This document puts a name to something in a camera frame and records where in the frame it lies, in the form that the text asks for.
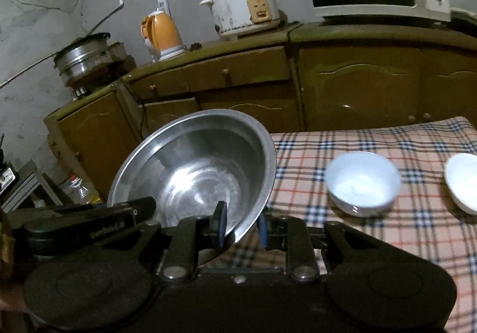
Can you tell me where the small steel bowl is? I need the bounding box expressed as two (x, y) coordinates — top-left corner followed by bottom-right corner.
(107, 109), (276, 244)

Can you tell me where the cooking oil bottle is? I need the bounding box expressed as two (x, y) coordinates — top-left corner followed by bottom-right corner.
(60, 175), (103, 205)

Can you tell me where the grey metal shelf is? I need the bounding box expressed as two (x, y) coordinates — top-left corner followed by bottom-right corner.
(1, 160), (63, 213)

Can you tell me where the bluish white ceramic bowl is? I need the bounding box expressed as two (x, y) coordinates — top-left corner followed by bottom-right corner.
(324, 151), (401, 218)

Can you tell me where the plaid tablecloth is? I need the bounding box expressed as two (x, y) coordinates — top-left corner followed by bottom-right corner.
(200, 115), (477, 333)

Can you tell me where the steel steamer pot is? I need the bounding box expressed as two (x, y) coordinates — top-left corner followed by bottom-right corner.
(53, 32), (127, 88)

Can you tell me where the brown wooden cabinet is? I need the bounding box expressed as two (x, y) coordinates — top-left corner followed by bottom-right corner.
(44, 23), (476, 196)

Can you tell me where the orange electric kettle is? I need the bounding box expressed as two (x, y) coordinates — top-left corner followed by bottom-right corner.
(140, 10), (185, 62)

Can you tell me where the white rice cooker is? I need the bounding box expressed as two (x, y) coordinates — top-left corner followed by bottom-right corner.
(201, 0), (281, 40)

